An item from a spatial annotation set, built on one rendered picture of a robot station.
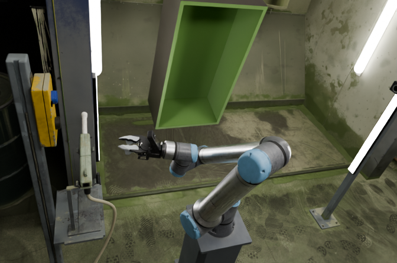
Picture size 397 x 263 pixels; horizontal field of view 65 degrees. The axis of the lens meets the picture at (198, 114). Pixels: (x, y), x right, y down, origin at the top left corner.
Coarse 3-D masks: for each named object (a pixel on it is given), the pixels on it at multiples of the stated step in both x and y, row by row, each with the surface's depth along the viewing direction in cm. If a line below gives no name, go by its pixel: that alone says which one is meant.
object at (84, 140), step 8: (80, 136) 147; (88, 136) 148; (80, 144) 142; (88, 144) 143; (80, 152) 138; (88, 152) 139; (80, 160) 135; (88, 160) 135; (80, 168) 131; (88, 168) 132; (80, 176) 128; (88, 176) 128; (80, 184) 127; (88, 192) 145
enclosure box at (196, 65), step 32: (192, 0) 184; (224, 0) 194; (256, 0) 204; (160, 32) 228; (192, 32) 243; (224, 32) 253; (256, 32) 216; (160, 64) 235; (192, 64) 270; (224, 64) 267; (160, 96) 241; (192, 96) 302; (224, 96) 271; (160, 128) 268
